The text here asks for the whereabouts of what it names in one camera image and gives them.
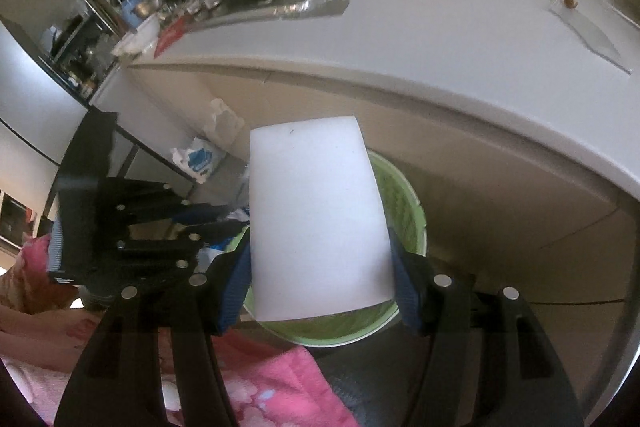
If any white blue-printed plastic bag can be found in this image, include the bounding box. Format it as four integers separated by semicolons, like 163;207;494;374
170;136;227;186

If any clear flat plastic strip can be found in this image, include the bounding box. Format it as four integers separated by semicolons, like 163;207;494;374
549;0;635;74

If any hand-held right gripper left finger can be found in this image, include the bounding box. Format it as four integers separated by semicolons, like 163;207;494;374
52;241;252;427

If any person's left forearm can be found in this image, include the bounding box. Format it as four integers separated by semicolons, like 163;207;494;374
0;302;108;374

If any green perforated plastic basket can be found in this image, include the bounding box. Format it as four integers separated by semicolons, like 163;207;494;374
239;149;429;349

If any blue and white wrapper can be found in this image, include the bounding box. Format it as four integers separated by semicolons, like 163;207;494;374
199;206;252;270

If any beige cabinet door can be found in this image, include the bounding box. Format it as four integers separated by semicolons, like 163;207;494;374
365;112;621;253

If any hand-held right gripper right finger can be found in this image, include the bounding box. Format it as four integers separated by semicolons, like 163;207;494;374
390;234;586;427

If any pink printed clothing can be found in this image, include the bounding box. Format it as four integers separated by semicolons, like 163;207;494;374
0;234;358;427

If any white towel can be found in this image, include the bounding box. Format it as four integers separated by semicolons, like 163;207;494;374
249;114;397;324

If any white bowl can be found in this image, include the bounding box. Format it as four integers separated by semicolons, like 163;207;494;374
111;19;160;56

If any metal storage shelf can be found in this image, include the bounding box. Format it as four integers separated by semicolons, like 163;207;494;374
39;0;123;100

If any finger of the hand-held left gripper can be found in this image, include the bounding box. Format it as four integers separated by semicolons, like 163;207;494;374
171;202;234;226
172;221;249;259

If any red flat packet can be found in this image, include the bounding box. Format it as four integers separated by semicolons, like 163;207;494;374
151;17;190;58

